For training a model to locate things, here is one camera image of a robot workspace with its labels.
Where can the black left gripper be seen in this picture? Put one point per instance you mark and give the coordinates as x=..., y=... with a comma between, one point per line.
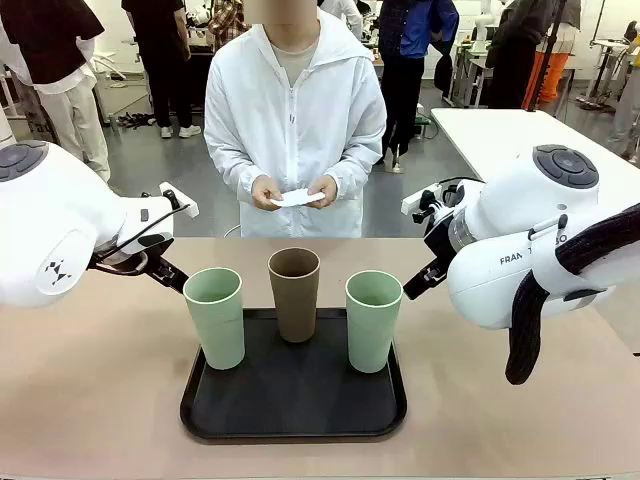
x=120, y=265

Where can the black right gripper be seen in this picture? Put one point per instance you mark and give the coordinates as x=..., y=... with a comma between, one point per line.
x=440, y=240

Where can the light green plastic cup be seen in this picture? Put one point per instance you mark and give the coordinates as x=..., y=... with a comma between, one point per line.
x=372, y=335
x=220, y=325

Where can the brown plastic cup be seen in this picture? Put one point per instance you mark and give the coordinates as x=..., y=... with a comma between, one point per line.
x=297, y=305

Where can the white scalloped paper coaster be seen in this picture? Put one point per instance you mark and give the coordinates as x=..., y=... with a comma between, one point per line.
x=300, y=198

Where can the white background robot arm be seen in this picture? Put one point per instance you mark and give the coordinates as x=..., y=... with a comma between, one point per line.
x=482, y=25

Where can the person's left forearm white sleeve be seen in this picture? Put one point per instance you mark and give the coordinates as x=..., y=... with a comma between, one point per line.
x=355, y=165

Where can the person's right forearm white sleeve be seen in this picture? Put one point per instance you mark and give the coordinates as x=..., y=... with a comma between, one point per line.
x=230, y=165

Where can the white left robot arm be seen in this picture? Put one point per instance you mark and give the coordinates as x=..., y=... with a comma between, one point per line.
x=50, y=225

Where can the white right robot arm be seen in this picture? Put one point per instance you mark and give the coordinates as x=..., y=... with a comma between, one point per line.
x=500, y=280

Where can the person's right hand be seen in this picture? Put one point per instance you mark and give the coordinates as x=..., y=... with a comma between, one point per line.
x=262, y=192

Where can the person's left hand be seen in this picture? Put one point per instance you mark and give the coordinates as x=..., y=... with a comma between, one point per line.
x=327, y=192

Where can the large white table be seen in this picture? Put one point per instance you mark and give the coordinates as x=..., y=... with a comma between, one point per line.
x=500, y=135

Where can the black plastic tray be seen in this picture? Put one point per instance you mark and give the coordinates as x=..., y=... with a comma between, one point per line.
x=295, y=400

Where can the person in white jacket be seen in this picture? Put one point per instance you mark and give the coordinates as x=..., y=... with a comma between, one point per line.
x=300, y=125

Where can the grey background desk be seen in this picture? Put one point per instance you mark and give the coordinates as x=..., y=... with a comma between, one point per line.
x=470, y=75

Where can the bystander all black clothes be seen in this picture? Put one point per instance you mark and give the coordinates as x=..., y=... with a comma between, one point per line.
x=160, y=60

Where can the white cylindrical air purifier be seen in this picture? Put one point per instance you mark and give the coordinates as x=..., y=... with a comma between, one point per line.
x=4, y=132

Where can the bystander orange trousers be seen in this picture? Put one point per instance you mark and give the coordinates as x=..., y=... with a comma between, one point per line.
x=552, y=75

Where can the bystander blue shirt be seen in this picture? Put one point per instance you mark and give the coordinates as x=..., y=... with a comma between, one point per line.
x=412, y=35

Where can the bystander dark grey jacket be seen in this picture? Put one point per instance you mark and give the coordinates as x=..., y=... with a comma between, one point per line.
x=520, y=45

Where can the black stand pole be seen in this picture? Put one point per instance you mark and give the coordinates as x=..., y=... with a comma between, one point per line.
x=547, y=55

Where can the bystander black shirt white trousers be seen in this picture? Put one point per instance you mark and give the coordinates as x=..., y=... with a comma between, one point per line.
x=50, y=40

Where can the bystander plaid shirt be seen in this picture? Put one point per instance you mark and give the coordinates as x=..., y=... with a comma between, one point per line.
x=227, y=20

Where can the bystander grey trousers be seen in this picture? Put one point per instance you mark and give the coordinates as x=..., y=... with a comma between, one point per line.
x=627, y=110

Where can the white background desk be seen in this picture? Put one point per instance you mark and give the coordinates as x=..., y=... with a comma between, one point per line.
x=607, y=45

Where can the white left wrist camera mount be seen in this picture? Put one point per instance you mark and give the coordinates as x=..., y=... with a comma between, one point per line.
x=186, y=210

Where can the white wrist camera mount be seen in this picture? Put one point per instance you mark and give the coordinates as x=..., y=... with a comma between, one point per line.
x=186, y=210
x=415, y=200

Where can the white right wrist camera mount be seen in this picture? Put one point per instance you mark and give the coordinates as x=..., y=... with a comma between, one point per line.
x=415, y=200

